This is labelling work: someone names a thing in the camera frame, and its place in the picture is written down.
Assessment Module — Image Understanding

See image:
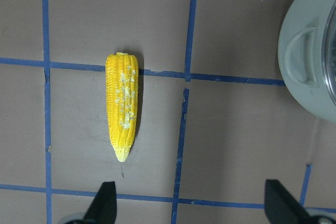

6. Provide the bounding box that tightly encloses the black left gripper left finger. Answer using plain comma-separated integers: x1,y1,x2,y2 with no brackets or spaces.
83,182,117,224

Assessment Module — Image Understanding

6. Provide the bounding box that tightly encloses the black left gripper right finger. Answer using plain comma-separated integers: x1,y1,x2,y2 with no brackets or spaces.
264,179,311,224

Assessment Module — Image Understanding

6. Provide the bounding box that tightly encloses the glass pot lid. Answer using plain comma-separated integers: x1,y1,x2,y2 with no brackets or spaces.
322,3,335,102

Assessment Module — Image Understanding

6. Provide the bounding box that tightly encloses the pale green cooking pot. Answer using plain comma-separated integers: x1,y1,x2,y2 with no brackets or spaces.
278,0,335,122

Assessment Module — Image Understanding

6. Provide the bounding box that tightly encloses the yellow corn cob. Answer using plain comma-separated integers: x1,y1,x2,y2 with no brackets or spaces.
105,52,139,163

